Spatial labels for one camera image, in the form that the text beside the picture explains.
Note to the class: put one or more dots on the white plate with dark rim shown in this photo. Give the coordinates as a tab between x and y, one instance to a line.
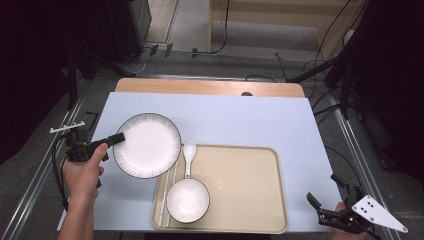
148	145

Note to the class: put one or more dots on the person's right hand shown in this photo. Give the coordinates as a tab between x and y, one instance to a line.
348	234

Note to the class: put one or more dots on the aluminium floor rail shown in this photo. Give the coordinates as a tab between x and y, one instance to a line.
353	150
40	170

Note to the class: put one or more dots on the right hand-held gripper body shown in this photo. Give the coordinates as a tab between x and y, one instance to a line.
370	213

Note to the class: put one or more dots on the black cabinet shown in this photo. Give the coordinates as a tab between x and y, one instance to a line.
128	30

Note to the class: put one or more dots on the person's left hand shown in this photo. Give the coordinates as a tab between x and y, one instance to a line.
83	176

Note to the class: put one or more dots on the pale blue table cover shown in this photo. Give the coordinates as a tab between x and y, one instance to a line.
233	120

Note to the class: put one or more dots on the beige plastic tray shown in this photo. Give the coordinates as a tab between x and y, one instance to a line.
243	190

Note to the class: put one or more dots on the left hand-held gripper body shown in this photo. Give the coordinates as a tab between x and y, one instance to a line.
80	151

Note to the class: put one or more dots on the black table grommet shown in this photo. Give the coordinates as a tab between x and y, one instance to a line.
246	94

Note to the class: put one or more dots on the white ceramic spoon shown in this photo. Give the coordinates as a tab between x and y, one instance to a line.
189	153

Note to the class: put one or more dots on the black metal stand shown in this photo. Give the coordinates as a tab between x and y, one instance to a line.
345	86
71	83

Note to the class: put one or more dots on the dark curtain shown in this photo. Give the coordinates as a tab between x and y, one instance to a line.
393	83
30	66

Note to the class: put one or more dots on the white bowl with dark rim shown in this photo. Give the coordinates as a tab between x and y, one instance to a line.
187	200

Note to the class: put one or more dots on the light wooden furniture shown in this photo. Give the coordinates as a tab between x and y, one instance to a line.
283	13

